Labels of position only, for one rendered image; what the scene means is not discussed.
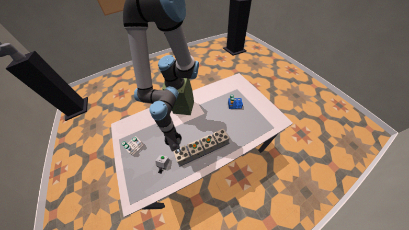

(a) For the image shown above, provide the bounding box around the blue tube rack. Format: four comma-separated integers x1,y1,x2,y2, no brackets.
228,98,243,109

